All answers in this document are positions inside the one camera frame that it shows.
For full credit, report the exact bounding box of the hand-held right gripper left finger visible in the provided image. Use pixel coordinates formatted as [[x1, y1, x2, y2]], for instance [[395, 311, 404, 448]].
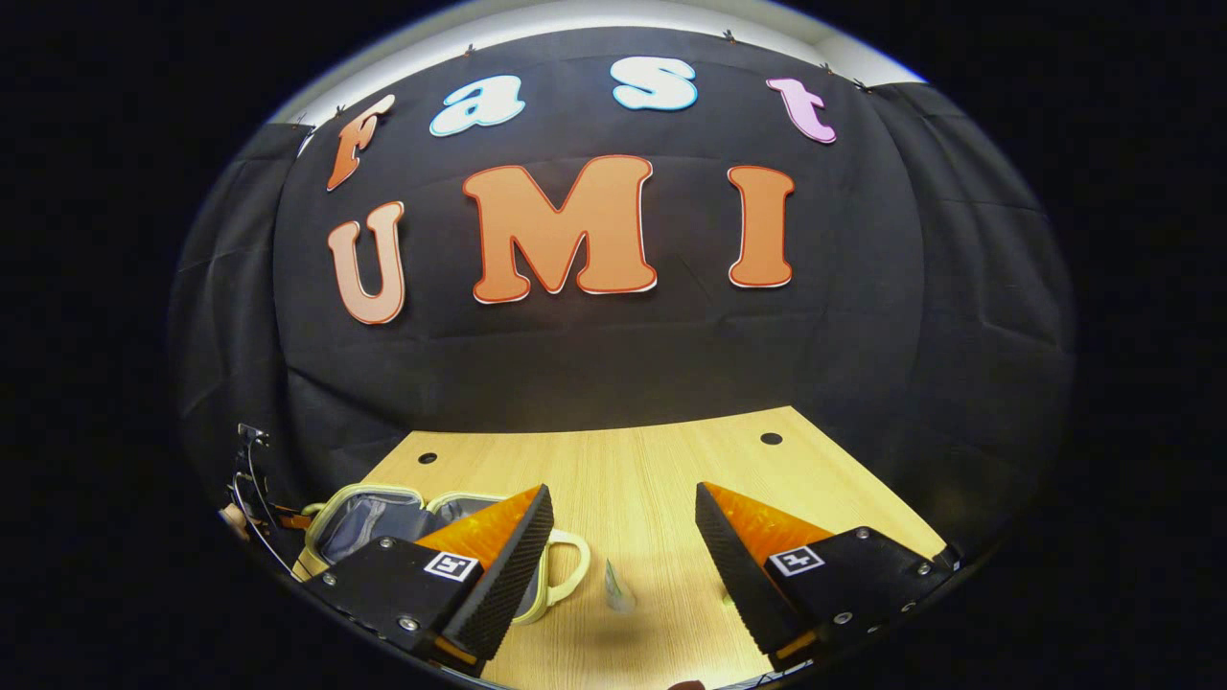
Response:
[[302, 484, 555, 677]]

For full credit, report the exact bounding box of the cream suitcase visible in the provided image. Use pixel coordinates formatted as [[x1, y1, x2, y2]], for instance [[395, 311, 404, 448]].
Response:
[[292, 484, 590, 626]]

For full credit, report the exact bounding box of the white tube with green cap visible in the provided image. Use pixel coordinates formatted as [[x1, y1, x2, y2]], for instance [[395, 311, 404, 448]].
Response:
[[604, 559, 637, 614]]

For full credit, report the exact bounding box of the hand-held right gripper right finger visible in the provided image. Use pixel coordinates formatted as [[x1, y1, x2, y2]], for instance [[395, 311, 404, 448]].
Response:
[[695, 482, 960, 662]]

